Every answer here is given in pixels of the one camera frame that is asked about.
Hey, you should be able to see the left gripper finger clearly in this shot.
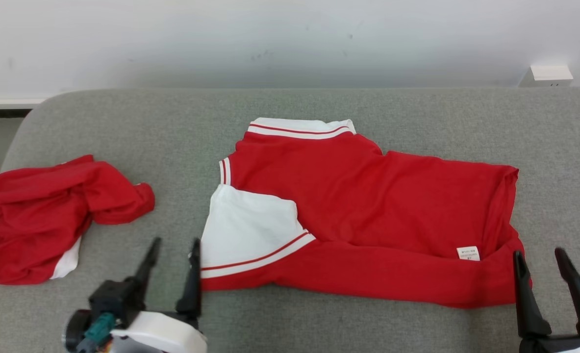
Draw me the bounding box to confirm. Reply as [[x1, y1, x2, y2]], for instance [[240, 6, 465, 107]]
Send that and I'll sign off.
[[132, 237, 163, 295], [176, 238, 202, 318]]

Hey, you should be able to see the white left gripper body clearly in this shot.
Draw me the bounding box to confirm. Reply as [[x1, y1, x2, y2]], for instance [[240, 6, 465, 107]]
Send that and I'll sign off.
[[110, 311, 208, 353]]

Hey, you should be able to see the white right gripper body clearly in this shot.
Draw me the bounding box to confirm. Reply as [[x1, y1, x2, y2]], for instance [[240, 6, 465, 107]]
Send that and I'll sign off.
[[518, 334, 580, 353]]

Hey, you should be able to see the red shorts white waistband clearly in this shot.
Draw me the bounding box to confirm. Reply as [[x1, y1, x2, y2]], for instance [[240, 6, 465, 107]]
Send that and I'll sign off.
[[0, 154, 156, 286]]

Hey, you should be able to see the red polo shirt white trim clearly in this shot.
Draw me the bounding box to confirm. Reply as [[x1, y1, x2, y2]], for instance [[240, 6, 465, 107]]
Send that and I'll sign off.
[[200, 117, 533, 310]]

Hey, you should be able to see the teal left cable connector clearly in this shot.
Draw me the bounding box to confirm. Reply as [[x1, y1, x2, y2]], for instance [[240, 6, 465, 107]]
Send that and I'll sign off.
[[76, 312, 117, 353]]

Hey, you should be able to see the white wall socket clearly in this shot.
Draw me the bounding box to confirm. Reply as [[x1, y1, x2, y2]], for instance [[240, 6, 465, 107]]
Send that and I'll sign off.
[[519, 65, 574, 88]]

